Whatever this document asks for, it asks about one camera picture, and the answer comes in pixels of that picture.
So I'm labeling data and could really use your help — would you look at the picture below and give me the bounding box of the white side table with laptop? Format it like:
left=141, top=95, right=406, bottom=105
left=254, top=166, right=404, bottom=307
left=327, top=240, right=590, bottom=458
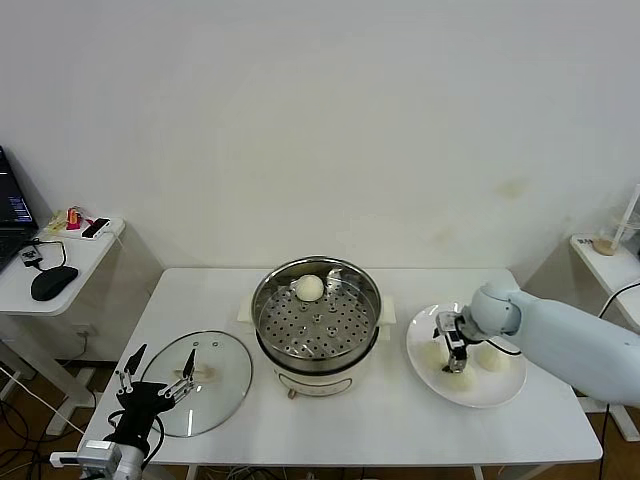
left=0, top=215, right=126, bottom=440

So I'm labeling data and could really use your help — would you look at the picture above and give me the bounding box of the pink and orange small item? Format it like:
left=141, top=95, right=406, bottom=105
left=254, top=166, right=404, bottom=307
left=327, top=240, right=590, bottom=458
left=64, top=205, right=89, bottom=231

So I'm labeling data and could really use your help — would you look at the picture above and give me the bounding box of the white wall socket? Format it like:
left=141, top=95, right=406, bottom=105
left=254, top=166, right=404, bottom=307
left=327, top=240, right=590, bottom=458
left=73, top=323, right=96, bottom=350

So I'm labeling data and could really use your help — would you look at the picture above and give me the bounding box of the black cable with connector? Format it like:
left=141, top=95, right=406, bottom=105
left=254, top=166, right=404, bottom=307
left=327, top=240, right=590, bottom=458
left=597, top=280, right=640, bottom=480

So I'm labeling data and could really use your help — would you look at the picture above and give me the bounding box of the round glass pot lid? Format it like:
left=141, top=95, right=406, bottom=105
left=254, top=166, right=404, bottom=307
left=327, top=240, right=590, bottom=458
left=139, top=328, right=254, bottom=439

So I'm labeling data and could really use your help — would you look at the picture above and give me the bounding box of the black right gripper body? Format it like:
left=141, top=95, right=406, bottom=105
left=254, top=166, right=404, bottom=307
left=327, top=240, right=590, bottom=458
left=446, top=317, right=485, bottom=359

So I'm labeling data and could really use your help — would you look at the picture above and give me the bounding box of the black laptop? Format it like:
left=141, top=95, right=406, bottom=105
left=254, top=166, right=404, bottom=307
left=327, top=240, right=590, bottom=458
left=0, top=144, right=40, bottom=274

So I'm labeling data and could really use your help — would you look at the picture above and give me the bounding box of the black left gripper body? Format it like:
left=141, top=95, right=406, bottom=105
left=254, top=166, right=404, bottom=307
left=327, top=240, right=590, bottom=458
left=107, top=381, right=176, bottom=450

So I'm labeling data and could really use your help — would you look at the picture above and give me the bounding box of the black and white phone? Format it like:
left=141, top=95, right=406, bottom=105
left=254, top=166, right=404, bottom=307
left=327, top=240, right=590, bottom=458
left=81, top=217, right=112, bottom=240

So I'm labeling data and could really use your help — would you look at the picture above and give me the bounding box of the white steamed baozi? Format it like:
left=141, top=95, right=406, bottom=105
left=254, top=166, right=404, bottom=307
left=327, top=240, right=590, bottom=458
left=474, top=346, right=511, bottom=374
left=418, top=341, right=449, bottom=370
left=293, top=274, right=325, bottom=303
left=441, top=370, right=477, bottom=394

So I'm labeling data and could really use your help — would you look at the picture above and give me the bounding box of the black computer mouse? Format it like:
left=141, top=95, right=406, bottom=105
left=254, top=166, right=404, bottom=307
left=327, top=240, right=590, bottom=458
left=30, top=266, right=80, bottom=302

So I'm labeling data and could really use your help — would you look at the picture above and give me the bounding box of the clear plastic drink cup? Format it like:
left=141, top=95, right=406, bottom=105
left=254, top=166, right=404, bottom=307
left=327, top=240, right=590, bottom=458
left=592, top=209, right=639, bottom=258

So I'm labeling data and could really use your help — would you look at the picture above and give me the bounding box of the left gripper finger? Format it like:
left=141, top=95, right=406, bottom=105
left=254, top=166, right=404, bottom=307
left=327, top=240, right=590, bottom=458
left=114, top=342, right=148, bottom=400
left=158, top=347, right=198, bottom=403

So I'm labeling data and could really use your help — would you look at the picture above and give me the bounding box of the white round plate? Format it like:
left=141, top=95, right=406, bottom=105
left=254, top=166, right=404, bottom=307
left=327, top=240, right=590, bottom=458
left=405, top=303, right=528, bottom=409

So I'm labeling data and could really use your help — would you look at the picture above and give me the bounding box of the stainless steel steamer basket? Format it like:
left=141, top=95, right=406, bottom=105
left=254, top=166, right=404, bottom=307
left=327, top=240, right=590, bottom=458
left=250, top=256, right=382, bottom=364

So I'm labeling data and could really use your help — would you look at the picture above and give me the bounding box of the black adapter with cable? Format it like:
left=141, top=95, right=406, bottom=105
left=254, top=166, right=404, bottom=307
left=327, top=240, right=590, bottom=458
left=19, top=239, right=68, bottom=271

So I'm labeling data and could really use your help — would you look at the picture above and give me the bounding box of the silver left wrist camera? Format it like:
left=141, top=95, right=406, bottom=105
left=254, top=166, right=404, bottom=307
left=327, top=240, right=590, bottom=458
left=48, top=438, right=124, bottom=480

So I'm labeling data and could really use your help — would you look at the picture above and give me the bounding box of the yellow snack packet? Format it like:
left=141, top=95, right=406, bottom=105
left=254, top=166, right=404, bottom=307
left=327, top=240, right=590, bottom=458
left=43, top=210, right=69, bottom=235

